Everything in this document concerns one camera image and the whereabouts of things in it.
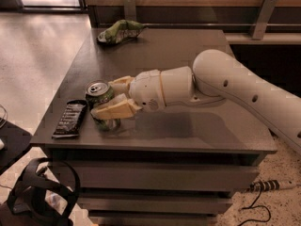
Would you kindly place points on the green soda can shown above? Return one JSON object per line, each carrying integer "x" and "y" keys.
{"x": 100, "y": 92}

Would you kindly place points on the grey drawer cabinet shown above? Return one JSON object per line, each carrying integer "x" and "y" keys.
{"x": 177, "y": 167}

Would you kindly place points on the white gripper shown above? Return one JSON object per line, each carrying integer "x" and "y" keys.
{"x": 146, "y": 89}

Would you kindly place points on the left metal shelf bracket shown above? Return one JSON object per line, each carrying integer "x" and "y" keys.
{"x": 129, "y": 7}

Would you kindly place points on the metal shelf bracket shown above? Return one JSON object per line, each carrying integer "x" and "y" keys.
{"x": 129, "y": 7}
{"x": 258, "y": 29}

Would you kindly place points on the striped power strip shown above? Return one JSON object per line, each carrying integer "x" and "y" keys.
{"x": 271, "y": 185}

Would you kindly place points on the right metal shelf bracket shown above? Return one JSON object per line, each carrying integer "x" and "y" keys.
{"x": 258, "y": 29}

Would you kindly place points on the black vr headset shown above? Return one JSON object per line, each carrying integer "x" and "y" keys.
{"x": 27, "y": 197}

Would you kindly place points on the green chip bag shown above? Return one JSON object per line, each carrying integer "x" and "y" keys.
{"x": 120, "y": 31}

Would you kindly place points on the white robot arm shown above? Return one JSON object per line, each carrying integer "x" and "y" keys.
{"x": 214, "y": 77}

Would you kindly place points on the black rxbar chocolate bar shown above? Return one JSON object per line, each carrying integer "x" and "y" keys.
{"x": 71, "y": 119}

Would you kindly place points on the black side table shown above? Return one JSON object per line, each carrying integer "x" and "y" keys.
{"x": 16, "y": 143}

